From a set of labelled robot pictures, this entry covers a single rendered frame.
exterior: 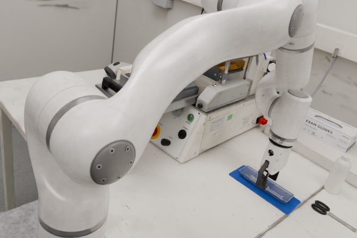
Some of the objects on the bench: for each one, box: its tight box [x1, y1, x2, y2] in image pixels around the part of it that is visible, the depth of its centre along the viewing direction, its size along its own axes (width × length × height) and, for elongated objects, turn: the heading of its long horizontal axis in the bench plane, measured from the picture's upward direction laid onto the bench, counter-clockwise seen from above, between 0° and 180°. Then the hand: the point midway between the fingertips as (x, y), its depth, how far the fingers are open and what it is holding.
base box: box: [178, 99, 268, 163], centre depth 138 cm, size 54×38×17 cm
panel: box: [150, 106, 202, 160], centre depth 122 cm, size 2×30×19 cm, turn 27°
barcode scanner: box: [104, 62, 132, 79], centre depth 174 cm, size 20×8×8 cm, turn 113°
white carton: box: [301, 107, 357, 153], centre depth 141 cm, size 12×23×7 cm, turn 27°
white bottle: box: [324, 154, 351, 194], centre depth 113 cm, size 5×5×14 cm
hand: (266, 179), depth 109 cm, fingers open, 7 cm apart
